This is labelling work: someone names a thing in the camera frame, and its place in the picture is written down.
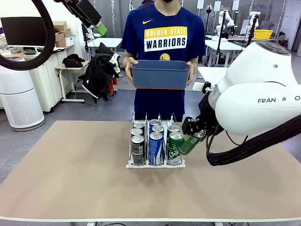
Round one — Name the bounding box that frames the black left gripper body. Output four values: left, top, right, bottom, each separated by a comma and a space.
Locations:
53, 0, 76, 11

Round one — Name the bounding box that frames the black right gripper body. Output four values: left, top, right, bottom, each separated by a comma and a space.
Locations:
198, 93, 223, 135

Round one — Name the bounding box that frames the green Chilsung cider can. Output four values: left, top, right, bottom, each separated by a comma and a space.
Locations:
166, 125, 180, 135
181, 130, 207, 153
166, 132, 183, 165

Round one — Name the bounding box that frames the blue plastic bin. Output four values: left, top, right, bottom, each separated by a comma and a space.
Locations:
131, 60, 191, 89

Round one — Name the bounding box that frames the person's left hand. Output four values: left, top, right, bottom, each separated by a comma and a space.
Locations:
185, 61, 195, 86

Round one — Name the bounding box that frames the person's right hand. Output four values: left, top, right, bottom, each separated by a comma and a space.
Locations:
125, 58, 139, 84

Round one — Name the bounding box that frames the white lab table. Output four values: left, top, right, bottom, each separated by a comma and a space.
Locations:
87, 37, 123, 59
204, 39, 245, 68

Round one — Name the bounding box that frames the white side table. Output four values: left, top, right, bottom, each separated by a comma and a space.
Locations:
197, 66, 230, 89

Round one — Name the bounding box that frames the black bag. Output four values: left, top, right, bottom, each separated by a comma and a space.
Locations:
62, 53, 86, 69

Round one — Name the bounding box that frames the white cloth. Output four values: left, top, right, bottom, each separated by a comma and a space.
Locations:
109, 53, 122, 73

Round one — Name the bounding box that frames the black jacket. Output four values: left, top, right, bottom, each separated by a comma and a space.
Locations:
82, 42, 122, 100

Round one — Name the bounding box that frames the black computer monitor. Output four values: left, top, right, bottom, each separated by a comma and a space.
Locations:
0, 16, 56, 48

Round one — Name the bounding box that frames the small white rolling table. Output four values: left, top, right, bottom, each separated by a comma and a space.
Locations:
55, 60, 91, 104

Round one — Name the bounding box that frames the black chair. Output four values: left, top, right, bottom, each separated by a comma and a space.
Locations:
74, 74, 99, 106

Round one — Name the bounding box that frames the red cloth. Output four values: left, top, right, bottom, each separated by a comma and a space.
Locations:
108, 77, 118, 95

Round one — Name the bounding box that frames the person in blue shirt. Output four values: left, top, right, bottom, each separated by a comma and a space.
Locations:
120, 0, 206, 122

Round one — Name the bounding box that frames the black tripod pole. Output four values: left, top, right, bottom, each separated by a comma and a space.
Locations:
246, 13, 259, 47
215, 10, 228, 69

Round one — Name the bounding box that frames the white desk cabinet wood top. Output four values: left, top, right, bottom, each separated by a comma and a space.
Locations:
0, 46, 73, 113

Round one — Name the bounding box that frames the wooden shelf table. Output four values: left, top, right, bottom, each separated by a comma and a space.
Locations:
251, 37, 280, 44

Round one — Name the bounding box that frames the yellow plastic crate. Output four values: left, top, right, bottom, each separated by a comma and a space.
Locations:
253, 29, 274, 40

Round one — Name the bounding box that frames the white cylindrical air purifier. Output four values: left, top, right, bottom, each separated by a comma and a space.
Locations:
0, 56, 45, 132

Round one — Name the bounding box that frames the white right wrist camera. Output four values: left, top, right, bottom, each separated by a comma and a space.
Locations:
192, 81, 214, 93

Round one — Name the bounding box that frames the black left arm cable sleeve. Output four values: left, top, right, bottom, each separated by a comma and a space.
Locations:
0, 0, 56, 71

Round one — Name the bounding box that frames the black arm cable sleeve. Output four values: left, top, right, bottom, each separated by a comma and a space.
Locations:
0, 0, 56, 71
206, 115, 301, 167

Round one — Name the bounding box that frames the white wire can dispenser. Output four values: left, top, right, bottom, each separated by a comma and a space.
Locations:
126, 112, 186, 169

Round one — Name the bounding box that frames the black right arm cable sleeve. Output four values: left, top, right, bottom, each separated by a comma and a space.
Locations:
206, 115, 301, 167

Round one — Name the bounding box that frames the black camera stand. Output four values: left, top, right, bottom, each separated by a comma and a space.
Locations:
206, 4, 214, 36

